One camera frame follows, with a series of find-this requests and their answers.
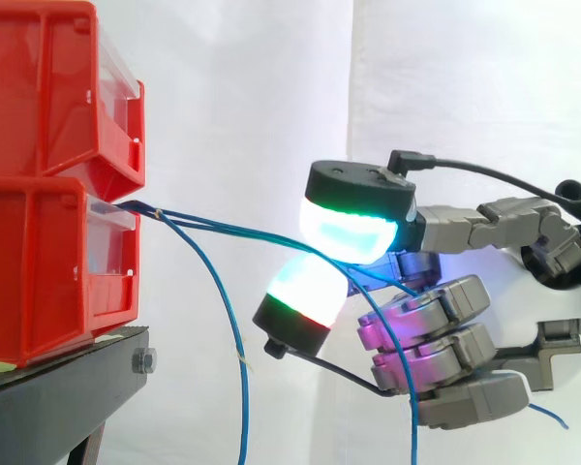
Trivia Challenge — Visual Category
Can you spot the red plastic bin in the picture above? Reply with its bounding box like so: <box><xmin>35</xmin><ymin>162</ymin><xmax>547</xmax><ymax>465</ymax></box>
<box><xmin>0</xmin><ymin>176</ymin><xmax>142</xmax><ymax>368</ymax></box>
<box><xmin>0</xmin><ymin>0</ymin><xmax>147</xmax><ymax>202</ymax></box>

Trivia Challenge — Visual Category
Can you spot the black coiled cable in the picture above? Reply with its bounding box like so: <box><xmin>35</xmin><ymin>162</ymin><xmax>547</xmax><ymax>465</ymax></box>
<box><xmin>554</xmin><ymin>178</ymin><xmax>581</xmax><ymax>219</ymax></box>

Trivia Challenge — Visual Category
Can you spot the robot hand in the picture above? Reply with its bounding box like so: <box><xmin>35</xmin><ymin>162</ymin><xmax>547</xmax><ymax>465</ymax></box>
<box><xmin>251</xmin><ymin>158</ymin><xmax>581</xmax><ymax>431</ymax></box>

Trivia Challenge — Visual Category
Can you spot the black stand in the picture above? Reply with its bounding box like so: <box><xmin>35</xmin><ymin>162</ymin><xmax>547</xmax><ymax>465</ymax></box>
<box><xmin>0</xmin><ymin>323</ymin><xmax>159</xmax><ymax>465</ymax></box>

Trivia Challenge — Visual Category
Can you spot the thin black cable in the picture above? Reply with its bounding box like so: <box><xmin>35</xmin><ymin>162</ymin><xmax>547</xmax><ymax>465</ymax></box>
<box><xmin>262</xmin><ymin>338</ymin><xmax>397</xmax><ymax>399</ymax></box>
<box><xmin>386</xmin><ymin>148</ymin><xmax>566</xmax><ymax>199</ymax></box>

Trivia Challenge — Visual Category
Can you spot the blue cable bundle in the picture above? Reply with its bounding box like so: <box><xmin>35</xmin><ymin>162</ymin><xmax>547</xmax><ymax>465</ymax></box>
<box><xmin>117</xmin><ymin>200</ymin><xmax>571</xmax><ymax>465</ymax></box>

